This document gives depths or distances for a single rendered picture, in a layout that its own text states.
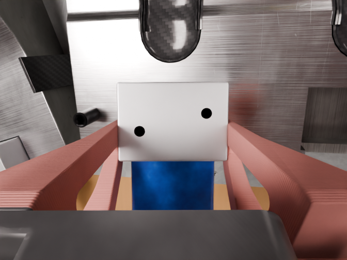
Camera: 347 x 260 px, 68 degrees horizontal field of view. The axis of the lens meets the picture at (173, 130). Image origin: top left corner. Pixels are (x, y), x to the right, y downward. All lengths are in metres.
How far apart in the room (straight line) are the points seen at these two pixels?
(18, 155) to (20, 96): 0.05
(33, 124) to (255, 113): 0.19
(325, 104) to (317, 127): 0.02
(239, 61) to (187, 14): 0.04
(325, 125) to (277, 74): 0.06
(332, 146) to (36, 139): 0.24
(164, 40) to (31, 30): 0.14
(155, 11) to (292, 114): 0.10
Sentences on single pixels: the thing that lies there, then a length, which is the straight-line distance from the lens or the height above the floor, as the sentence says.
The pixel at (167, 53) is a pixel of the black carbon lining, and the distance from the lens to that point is 0.17.
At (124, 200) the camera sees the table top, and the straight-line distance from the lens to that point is 0.32.
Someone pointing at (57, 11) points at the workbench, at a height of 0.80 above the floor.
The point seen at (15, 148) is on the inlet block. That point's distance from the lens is 0.28.
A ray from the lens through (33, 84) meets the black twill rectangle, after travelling 0.24.
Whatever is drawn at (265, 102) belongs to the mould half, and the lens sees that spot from 0.17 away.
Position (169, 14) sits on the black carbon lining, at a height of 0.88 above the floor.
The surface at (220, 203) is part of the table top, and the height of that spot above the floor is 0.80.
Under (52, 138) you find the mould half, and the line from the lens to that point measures 0.26.
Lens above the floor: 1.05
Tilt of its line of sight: 70 degrees down
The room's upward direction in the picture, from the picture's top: 146 degrees counter-clockwise
